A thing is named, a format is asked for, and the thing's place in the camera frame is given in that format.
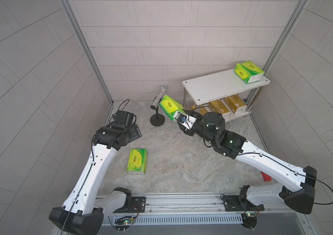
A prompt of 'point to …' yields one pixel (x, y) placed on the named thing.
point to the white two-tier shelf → (220, 84)
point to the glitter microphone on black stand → (158, 120)
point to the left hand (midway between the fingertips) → (135, 132)
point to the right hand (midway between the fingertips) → (179, 113)
